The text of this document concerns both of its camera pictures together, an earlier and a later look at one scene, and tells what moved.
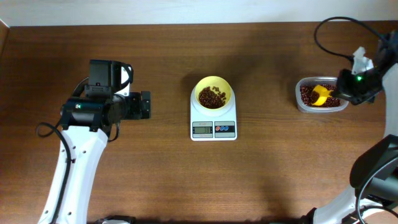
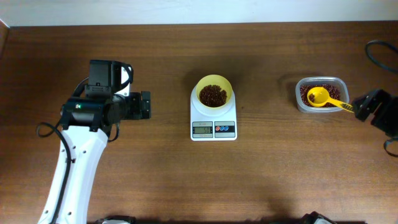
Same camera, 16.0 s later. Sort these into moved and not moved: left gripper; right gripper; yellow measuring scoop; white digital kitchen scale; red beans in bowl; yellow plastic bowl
Moved: yellow measuring scoop; right gripper
Not moved: white digital kitchen scale; left gripper; red beans in bowl; yellow plastic bowl
